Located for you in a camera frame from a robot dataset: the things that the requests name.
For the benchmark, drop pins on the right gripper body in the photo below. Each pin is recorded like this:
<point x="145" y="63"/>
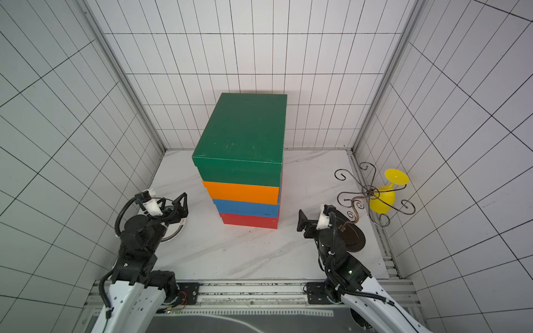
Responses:
<point x="310" y="227"/>

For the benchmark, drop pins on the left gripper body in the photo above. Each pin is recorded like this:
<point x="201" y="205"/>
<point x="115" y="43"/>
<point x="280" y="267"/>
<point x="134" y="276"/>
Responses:
<point x="160" y="229"/>

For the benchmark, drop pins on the blue shoebox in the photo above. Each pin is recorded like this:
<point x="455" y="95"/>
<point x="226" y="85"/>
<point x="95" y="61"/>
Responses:
<point x="246" y="208"/>

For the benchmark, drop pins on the orange shoebox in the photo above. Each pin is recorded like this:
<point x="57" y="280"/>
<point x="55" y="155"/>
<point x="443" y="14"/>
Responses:
<point x="243" y="193"/>

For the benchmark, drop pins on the green shoebox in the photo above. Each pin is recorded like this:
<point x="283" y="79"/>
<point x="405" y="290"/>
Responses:
<point x="243" y="141"/>

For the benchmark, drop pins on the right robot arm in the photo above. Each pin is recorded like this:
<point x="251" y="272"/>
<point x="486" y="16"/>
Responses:
<point x="373" y="306"/>

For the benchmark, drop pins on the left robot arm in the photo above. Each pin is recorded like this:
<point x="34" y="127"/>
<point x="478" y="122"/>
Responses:
<point x="133" y="291"/>

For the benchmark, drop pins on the round white plate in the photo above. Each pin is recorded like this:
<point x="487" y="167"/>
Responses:
<point x="173" y="230"/>

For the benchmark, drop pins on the dark oval tray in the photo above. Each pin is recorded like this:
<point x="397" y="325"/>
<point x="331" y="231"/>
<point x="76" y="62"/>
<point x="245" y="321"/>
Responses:
<point x="352" y="236"/>

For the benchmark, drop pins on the red shoebox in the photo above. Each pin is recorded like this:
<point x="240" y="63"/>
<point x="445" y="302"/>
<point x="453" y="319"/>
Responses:
<point x="249" y="221"/>

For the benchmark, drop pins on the yellow plastic goblet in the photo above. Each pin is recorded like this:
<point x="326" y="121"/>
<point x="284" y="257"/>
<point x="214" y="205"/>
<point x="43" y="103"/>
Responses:
<point x="383" y="199"/>

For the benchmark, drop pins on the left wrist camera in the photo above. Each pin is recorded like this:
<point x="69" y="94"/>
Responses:
<point x="147" y="202"/>

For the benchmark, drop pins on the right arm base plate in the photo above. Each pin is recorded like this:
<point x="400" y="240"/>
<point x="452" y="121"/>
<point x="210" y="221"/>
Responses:
<point x="316" y="293"/>

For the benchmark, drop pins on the ornate metal wire stand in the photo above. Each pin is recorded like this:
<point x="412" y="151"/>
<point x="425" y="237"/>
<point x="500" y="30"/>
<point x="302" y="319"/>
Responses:
<point x="358" y="201"/>

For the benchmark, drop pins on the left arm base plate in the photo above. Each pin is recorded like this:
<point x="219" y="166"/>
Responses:
<point x="187" y="294"/>

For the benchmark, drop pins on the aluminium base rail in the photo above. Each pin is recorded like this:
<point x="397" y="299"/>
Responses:
<point x="253" y="297"/>

